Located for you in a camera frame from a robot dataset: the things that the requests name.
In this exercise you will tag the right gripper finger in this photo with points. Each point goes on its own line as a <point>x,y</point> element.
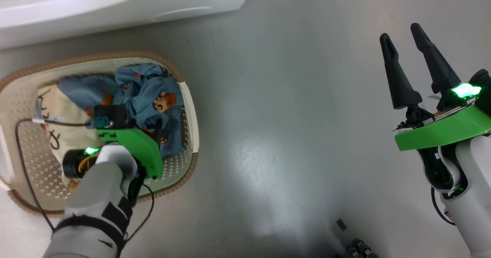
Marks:
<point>399,81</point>
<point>437,66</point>

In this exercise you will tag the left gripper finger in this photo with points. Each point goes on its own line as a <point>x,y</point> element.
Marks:
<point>158,133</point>

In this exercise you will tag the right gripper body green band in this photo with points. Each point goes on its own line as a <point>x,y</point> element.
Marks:
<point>441,133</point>

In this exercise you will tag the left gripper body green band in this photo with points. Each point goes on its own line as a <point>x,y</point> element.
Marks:
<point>138,146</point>

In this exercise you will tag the blue cartoon print garment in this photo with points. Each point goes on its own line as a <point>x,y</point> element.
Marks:
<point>134,85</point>

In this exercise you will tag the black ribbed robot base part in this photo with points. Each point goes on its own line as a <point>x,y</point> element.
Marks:
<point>360,248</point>

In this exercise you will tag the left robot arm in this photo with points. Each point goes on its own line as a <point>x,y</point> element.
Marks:
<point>88,212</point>

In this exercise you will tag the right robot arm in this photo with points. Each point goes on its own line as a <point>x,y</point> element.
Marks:
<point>475,212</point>

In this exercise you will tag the cream plastic laundry basket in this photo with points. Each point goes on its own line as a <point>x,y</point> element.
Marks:
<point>34,162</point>

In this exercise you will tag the white front-load washing machine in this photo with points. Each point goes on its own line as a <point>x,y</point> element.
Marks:
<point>115,4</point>

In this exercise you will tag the round white filter cover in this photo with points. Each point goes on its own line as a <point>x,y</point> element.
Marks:
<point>180,14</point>

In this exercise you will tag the small black rectangular piece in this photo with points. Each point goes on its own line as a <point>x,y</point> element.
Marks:
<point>341,224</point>

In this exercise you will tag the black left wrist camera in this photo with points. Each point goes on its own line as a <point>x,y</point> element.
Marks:
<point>113,114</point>

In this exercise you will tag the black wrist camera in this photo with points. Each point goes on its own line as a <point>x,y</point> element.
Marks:
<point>113,114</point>
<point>484,93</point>

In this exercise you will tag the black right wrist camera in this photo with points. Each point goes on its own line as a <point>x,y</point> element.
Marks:
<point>484,93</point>

